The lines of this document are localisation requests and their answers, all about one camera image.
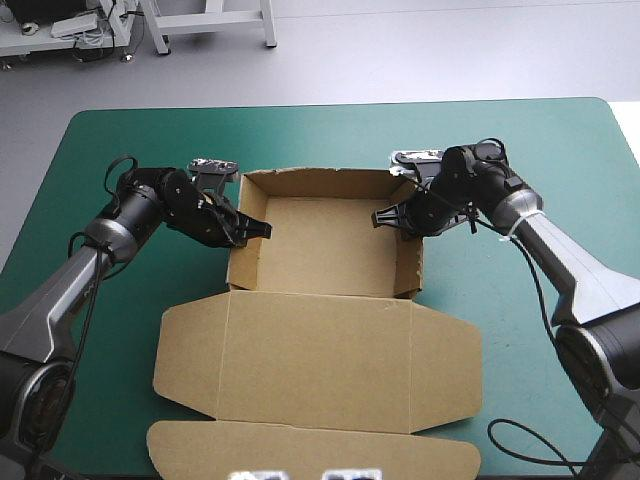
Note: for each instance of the white metal table frame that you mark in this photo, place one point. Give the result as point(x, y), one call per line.
point(215, 20)

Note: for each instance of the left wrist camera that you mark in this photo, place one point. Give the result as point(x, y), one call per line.
point(212, 166)

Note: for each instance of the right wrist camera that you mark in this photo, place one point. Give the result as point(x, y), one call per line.
point(415, 157)

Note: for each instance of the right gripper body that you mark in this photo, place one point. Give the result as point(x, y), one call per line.
point(435, 212)

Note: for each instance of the brown cardboard box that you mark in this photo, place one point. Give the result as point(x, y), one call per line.
point(320, 360)

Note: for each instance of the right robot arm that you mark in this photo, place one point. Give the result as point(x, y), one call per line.
point(575, 270)

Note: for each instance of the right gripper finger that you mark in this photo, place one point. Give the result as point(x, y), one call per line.
point(390, 217)

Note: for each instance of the grey equipment cart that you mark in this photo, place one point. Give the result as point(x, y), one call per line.
point(55, 35)

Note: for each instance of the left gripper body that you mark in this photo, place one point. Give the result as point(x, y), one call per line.
point(197, 215)

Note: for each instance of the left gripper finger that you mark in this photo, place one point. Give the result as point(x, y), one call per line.
point(252, 227)

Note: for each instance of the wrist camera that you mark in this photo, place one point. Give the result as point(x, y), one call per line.
point(212, 166)
point(415, 157)

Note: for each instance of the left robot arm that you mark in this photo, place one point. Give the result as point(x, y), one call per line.
point(65, 290)

